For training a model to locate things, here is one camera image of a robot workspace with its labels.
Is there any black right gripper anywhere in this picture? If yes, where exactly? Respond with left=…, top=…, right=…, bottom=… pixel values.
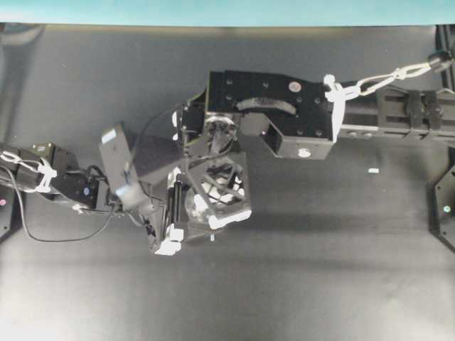
left=172, top=70, right=340, bottom=228

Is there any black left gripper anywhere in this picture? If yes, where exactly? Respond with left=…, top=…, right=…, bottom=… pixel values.
left=106, top=134, right=186, bottom=256

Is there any clear plastic bottle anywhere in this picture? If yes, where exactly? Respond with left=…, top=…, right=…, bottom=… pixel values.
left=184, top=188, right=230, bottom=229

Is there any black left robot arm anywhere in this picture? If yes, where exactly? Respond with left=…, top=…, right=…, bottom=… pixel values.
left=1, top=144, right=186, bottom=256

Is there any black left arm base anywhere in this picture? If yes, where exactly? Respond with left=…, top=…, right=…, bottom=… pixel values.
left=0, top=187, right=16, bottom=242

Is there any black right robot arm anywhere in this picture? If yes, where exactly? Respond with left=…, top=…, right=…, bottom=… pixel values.
left=166, top=70, right=454, bottom=229

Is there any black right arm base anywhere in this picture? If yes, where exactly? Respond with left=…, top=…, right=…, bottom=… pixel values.
left=430, top=166, right=454, bottom=253

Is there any thin black cable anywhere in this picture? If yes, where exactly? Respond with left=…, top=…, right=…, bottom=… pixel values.
left=6, top=106, right=189, bottom=243

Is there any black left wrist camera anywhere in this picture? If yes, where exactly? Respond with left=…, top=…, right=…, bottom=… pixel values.
left=100, top=122, right=153, bottom=212

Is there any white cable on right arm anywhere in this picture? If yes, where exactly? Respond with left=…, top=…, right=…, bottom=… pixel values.
left=323, top=60, right=433, bottom=141

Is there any black frame post top right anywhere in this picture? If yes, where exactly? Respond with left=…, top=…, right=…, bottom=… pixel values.
left=428, top=23, right=455, bottom=93

